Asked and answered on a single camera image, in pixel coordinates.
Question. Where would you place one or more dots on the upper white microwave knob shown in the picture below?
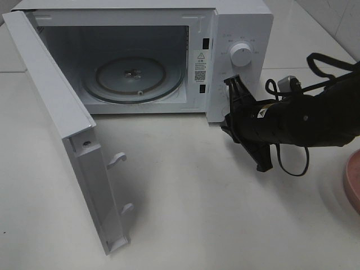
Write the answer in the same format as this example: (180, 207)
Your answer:
(241, 54)

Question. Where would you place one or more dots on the pink round plate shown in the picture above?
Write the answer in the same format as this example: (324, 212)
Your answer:
(351, 180)

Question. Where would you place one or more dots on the white microwave door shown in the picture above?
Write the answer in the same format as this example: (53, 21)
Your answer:
(75, 128)

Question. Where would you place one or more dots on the glass microwave turntable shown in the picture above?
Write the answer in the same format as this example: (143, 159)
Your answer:
(134, 79)

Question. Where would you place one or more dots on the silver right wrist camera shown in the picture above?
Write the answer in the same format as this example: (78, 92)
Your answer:
(289, 84)

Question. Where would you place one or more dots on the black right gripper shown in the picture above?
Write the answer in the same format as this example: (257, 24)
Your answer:
(251, 123)

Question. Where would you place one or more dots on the white warning label sticker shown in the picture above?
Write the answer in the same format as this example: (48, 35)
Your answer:
(200, 65)

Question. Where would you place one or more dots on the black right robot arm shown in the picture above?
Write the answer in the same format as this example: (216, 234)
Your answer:
(321, 115)

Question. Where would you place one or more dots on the white microwave oven body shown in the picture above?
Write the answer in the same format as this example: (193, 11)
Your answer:
(78, 49)

